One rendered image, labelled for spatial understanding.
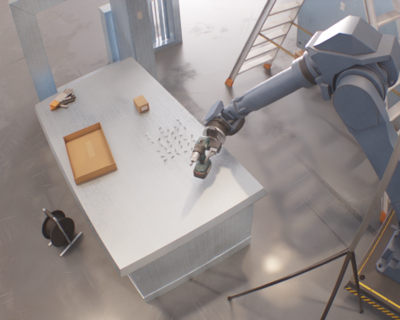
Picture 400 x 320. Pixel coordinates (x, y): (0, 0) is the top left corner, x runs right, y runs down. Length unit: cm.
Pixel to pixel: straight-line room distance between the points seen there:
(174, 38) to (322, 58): 319
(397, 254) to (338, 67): 134
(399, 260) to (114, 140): 209
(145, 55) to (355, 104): 248
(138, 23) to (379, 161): 248
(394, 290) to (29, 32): 338
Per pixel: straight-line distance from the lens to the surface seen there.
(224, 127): 242
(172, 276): 263
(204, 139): 223
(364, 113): 176
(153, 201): 239
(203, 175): 232
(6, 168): 397
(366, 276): 263
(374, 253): 273
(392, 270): 260
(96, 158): 268
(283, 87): 209
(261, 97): 221
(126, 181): 251
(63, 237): 302
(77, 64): 492
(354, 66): 181
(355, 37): 175
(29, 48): 336
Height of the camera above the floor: 256
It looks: 48 degrees down
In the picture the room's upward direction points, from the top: 5 degrees counter-clockwise
